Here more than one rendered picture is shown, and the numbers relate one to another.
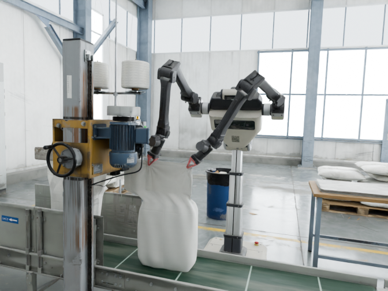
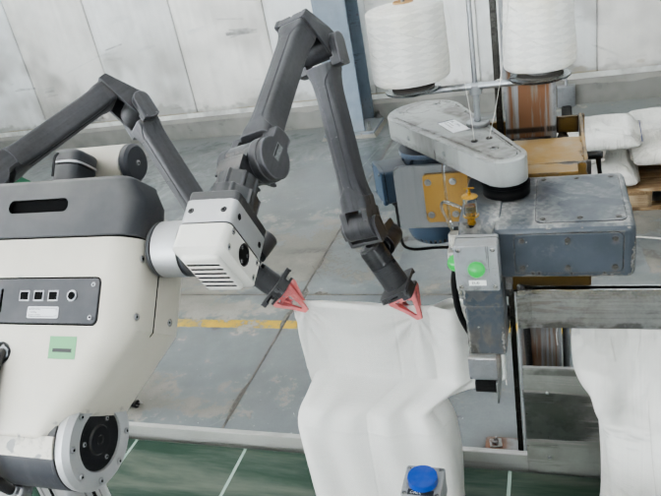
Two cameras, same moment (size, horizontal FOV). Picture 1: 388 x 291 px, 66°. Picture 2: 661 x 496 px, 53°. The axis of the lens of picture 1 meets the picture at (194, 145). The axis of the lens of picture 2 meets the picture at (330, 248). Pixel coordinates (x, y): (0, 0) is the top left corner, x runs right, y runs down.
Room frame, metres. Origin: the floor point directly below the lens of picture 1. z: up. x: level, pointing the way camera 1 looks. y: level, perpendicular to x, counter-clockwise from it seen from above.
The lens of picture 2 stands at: (3.22, 0.23, 1.86)
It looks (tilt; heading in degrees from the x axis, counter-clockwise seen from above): 26 degrees down; 185
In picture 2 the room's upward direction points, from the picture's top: 11 degrees counter-clockwise
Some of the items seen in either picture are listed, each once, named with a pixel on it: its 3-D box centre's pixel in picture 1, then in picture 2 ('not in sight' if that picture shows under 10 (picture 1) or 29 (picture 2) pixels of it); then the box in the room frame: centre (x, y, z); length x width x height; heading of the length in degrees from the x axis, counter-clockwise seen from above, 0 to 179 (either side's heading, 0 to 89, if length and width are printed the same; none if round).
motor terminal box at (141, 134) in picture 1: (142, 137); (391, 184); (1.67, 0.29, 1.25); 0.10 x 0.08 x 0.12; 8
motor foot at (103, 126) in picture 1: (106, 131); not in sight; (1.65, 0.48, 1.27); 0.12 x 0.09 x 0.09; 163
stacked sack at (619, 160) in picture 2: not in sight; (580, 169); (-0.69, 1.55, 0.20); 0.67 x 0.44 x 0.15; 73
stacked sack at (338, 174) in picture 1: (340, 174); not in sight; (4.63, -2.31, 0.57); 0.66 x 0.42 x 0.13; 66
